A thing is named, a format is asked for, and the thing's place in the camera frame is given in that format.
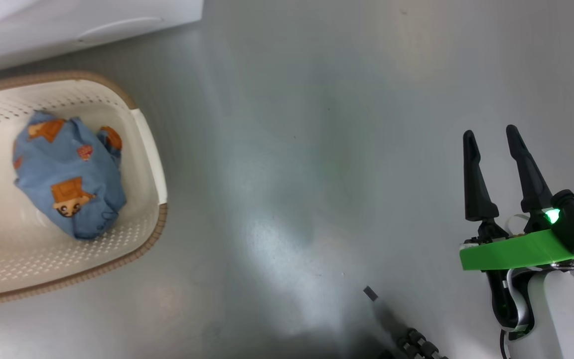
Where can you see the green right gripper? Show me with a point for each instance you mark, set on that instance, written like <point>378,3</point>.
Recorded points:
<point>511,252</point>

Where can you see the cream perforated laundry basket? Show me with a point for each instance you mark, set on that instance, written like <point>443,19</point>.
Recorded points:
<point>137,159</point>

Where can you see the blue cartoon print garment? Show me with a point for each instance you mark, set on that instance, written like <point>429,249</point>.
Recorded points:
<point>68,169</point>

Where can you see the white front-load washing machine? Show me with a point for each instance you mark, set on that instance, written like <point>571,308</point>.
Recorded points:
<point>68,25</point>

